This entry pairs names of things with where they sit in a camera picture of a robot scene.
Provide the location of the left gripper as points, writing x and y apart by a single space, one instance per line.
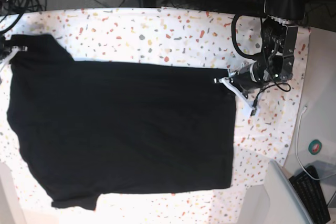
249 78

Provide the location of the black t-shirt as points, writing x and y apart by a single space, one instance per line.
87 128

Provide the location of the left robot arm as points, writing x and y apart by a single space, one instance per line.
274 63

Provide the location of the terrazzo pattern table cloth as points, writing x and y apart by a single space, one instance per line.
163 36

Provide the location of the green tape roll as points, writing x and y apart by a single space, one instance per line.
315 147

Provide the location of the black keyboard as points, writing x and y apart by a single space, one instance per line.
311 195

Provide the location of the grey laptop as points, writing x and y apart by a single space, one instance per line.
285 205

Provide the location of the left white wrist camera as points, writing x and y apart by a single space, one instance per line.
250 108

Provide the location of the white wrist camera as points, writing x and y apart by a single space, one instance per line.
9 53
250 108

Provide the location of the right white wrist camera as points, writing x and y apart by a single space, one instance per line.
9 53

